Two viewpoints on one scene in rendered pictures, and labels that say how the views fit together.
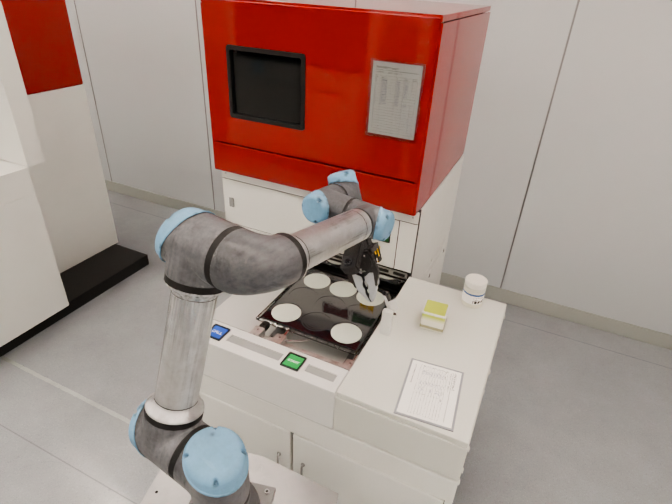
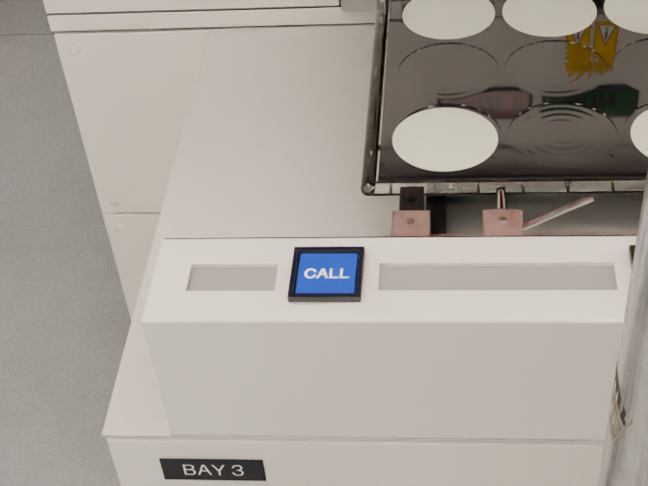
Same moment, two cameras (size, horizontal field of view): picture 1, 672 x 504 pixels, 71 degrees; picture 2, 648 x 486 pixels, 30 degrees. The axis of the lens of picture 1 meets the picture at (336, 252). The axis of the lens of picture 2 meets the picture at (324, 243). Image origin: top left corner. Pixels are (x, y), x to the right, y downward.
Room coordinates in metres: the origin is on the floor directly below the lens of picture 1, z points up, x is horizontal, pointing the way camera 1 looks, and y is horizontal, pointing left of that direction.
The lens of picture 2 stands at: (0.43, 0.52, 1.61)
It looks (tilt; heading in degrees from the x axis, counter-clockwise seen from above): 42 degrees down; 345
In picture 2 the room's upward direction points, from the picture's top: 6 degrees counter-clockwise
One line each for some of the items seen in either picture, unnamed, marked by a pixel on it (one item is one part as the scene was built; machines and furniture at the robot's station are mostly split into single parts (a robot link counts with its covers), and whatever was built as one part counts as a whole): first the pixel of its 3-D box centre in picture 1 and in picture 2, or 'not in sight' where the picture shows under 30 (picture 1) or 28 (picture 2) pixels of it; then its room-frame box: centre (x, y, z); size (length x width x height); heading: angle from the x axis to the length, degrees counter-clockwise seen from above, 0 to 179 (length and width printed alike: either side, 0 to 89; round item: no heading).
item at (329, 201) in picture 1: (330, 205); not in sight; (1.06, 0.02, 1.41); 0.11 x 0.11 x 0.08; 58
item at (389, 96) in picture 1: (352, 87); not in sight; (1.90, -0.03, 1.52); 0.81 x 0.75 x 0.59; 66
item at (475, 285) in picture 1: (474, 291); not in sight; (1.30, -0.46, 1.01); 0.07 x 0.07 x 0.10
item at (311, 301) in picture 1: (330, 305); (554, 70); (1.33, 0.01, 0.90); 0.34 x 0.34 x 0.01; 66
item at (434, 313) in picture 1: (434, 316); not in sight; (1.17, -0.32, 1.00); 0.07 x 0.07 x 0.07; 70
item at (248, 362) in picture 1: (256, 365); (499, 338); (1.03, 0.22, 0.89); 0.55 x 0.09 x 0.14; 66
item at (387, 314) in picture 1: (389, 312); not in sight; (1.13, -0.17, 1.03); 0.06 x 0.04 x 0.13; 156
